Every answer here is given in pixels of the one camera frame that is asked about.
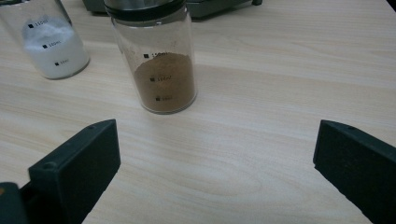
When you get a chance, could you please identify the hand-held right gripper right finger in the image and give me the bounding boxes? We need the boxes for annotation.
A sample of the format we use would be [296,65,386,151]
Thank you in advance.
[312,119,396,224]

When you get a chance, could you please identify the glass jar with brown powder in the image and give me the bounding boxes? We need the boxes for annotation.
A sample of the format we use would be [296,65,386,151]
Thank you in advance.
[104,0,199,115]

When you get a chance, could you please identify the glass jar with white powder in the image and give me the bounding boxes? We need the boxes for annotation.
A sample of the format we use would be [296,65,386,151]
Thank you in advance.
[0,0,91,80]

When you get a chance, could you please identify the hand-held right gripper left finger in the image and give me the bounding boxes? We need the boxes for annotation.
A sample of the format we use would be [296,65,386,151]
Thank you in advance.
[19,119,121,224]

